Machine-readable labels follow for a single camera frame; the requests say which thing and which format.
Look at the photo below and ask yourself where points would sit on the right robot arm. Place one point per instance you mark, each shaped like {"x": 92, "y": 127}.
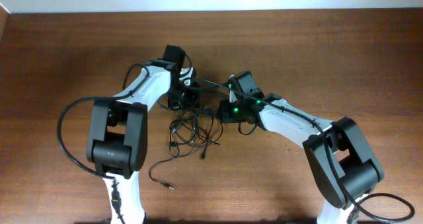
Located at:
{"x": 343, "y": 164}

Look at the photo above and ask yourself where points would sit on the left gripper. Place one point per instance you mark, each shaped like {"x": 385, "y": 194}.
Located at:
{"x": 192, "y": 102}

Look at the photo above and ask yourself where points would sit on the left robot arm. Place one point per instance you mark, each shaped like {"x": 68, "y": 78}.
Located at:
{"x": 117, "y": 144}

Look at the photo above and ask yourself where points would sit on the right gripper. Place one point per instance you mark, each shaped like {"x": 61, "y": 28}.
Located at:
{"x": 225, "y": 114}

